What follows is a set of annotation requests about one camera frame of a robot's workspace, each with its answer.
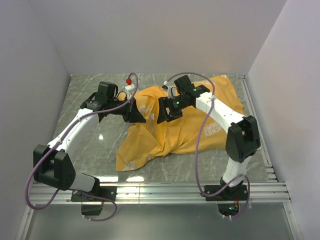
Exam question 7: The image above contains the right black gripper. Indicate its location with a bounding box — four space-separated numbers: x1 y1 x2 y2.
156 95 191 125

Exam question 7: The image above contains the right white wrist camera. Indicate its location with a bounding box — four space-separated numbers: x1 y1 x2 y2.
162 80 178 99

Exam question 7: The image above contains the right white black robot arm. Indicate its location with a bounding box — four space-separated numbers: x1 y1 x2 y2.
157 72 261 200

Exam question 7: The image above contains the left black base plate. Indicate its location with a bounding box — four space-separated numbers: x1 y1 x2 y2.
70 186 117 202

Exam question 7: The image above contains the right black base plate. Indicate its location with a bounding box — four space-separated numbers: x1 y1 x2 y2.
204 184 249 202

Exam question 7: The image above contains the aluminium mounting rail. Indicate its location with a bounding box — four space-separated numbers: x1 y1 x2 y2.
29 182 291 206

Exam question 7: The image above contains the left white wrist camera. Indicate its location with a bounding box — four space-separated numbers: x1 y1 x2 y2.
124 78 136 99

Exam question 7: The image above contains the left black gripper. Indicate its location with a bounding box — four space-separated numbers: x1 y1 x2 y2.
108 96 146 123

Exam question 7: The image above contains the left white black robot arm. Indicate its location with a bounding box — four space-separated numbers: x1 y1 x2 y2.
33 81 146 201

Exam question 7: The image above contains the blue and orange pillowcase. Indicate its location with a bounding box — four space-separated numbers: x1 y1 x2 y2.
115 75 244 172

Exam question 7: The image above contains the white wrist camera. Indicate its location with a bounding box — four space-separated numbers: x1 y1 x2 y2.
162 80 178 99
124 78 136 99

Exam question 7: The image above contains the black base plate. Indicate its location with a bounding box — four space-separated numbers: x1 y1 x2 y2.
70 186 117 202
204 184 249 202

